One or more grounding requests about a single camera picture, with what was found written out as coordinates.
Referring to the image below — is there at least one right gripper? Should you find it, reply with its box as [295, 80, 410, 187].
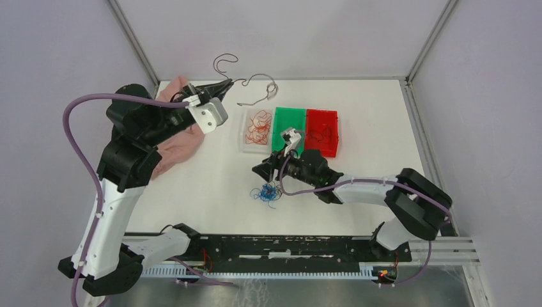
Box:
[252, 143, 318, 187]

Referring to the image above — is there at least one cable bundle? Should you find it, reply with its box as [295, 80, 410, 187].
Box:
[249, 183, 282, 210]

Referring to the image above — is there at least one orange cable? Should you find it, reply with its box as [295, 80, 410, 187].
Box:
[244, 109, 274, 146]

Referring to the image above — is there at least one black cable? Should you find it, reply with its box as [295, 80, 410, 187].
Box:
[212, 53, 279, 107]

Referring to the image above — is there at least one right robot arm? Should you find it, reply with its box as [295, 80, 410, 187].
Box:
[252, 150, 453, 261]

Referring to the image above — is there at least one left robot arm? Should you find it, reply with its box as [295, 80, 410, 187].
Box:
[58, 79, 234, 297]

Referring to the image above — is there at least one clear plastic bin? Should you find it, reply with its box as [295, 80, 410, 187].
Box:
[238, 108, 274, 155]

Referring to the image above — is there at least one red plastic bin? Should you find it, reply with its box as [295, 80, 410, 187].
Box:
[304, 109, 339, 158]

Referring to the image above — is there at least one pink cloth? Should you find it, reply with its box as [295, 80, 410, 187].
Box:
[151, 75, 205, 180]

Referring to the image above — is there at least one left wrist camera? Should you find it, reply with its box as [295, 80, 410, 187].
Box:
[182, 95, 228, 134]

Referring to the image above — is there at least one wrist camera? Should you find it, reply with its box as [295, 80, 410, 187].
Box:
[182, 95, 228, 134]
[281, 127, 305, 157]

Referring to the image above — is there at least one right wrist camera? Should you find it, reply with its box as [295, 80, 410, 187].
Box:
[281, 127, 305, 157]

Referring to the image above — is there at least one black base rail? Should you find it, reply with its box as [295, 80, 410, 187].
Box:
[179, 234, 412, 273]

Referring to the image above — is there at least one white cable duct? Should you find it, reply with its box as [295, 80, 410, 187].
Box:
[144, 263, 399, 281]

